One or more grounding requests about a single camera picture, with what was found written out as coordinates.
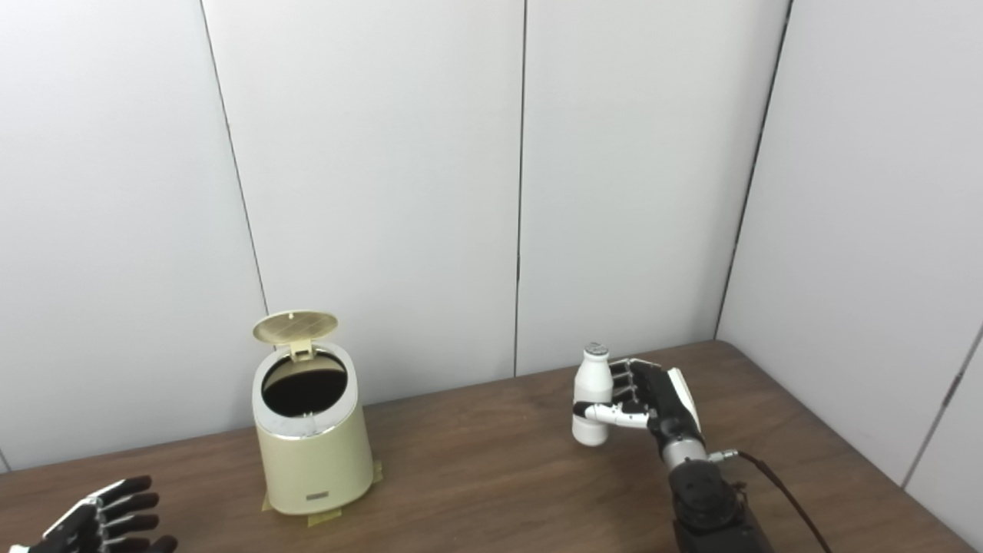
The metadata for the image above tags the small white plastic bottle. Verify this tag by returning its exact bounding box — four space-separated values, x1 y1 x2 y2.
571 343 613 447

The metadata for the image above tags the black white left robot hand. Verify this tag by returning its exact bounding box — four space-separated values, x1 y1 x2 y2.
9 475 178 553

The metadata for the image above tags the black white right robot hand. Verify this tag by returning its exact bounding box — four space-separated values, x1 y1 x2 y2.
574 358 706 450

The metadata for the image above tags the cream-colored bin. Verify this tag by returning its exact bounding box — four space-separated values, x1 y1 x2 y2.
252 341 375 516

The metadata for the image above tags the round cream bin lid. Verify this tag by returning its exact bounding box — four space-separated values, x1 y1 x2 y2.
253 310 339 362

